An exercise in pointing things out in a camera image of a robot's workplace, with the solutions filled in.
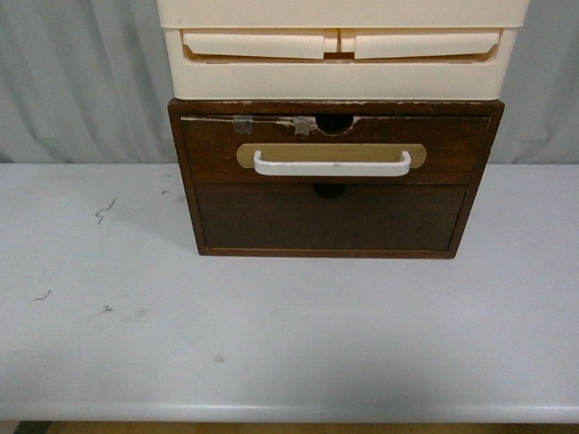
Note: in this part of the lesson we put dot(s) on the white drawer handle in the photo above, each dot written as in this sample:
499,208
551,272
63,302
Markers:
352,169

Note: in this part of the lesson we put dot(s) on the lower wooden drawer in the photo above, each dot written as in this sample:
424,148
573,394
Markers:
329,216

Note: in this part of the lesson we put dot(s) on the cream plastic storage box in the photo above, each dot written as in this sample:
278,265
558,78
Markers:
338,80

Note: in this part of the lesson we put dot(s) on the gray curtain backdrop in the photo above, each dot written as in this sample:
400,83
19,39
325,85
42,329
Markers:
89,82

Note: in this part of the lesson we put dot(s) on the cream plastic upper box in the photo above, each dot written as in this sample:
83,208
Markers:
342,14

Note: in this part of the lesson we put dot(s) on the upper wooden drawer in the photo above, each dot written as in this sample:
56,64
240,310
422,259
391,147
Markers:
443,150

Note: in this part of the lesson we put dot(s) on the wooden drawer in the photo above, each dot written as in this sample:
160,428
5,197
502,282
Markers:
443,150
329,216

